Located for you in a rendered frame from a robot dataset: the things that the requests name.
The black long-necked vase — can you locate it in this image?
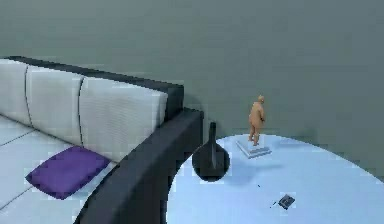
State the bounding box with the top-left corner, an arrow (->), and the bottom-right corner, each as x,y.
191,121 -> 231,183

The round pale blue table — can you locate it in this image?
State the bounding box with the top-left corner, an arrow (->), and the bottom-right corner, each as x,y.
165,133 -> 384,224

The small dark grey box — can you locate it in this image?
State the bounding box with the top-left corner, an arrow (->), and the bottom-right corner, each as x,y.
277,193 -> 296,211

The black and white sofa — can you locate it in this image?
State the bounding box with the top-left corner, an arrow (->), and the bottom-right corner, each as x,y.
0,55 -> 205,224

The orange figure statue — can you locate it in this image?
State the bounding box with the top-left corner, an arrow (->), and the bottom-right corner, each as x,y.
235,94 -> 273,160

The purple cushion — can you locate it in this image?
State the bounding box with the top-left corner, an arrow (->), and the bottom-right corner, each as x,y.
25,145 -> 112,201

